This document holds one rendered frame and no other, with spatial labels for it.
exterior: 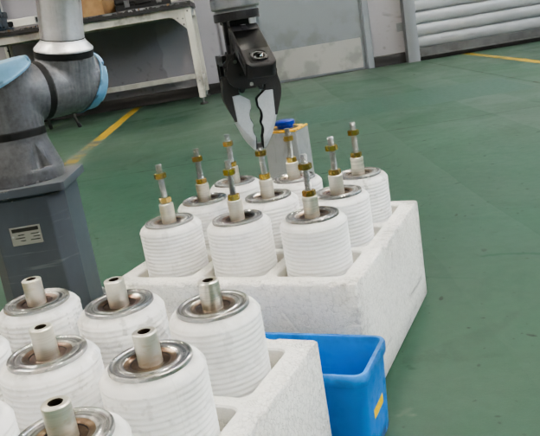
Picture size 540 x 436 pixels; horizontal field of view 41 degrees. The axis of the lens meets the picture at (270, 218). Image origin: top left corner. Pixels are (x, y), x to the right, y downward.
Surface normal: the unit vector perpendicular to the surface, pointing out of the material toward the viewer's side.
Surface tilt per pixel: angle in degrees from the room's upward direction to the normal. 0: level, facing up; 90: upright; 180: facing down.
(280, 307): 90
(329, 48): 90
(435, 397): 0
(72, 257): 90
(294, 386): 90
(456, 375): 0
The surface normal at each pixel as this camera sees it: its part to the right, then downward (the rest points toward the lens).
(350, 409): -0.37, 0.33
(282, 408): 0.90, -0.04
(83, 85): 0.76, 0.27
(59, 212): 0.73, 0.07
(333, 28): 0.04, 0.25
